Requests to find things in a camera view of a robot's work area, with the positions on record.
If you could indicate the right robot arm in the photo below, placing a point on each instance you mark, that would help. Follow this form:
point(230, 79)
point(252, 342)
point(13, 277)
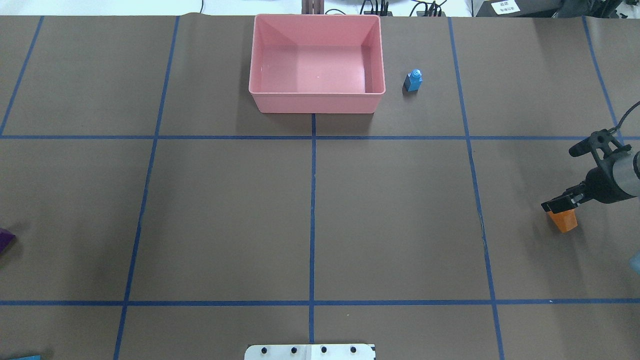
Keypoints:
point(615, 178)

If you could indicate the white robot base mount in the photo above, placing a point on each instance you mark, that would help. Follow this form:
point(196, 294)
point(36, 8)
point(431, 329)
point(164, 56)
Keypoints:
point(327, 351)

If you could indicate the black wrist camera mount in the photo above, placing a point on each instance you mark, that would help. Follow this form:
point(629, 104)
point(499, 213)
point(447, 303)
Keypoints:
point(604, 147)

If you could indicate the orange sloped block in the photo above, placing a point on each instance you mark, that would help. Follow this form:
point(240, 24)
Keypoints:
point(565, 221)

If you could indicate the usb hub with cables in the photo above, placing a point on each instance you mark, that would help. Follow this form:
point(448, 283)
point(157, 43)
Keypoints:
point(431, 9)

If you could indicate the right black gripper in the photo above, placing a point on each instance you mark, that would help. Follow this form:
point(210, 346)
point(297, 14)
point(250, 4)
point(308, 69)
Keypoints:
point(604, 185)

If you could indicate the small blue block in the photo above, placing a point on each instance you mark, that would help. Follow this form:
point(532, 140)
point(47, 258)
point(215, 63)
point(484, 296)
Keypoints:
point(413, 80)

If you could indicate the pink plastic box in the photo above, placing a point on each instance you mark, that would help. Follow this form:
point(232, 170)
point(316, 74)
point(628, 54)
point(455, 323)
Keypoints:
point(317, 63)

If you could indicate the purple block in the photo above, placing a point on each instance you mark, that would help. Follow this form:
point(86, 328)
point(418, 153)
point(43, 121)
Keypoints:
point(6, 238)

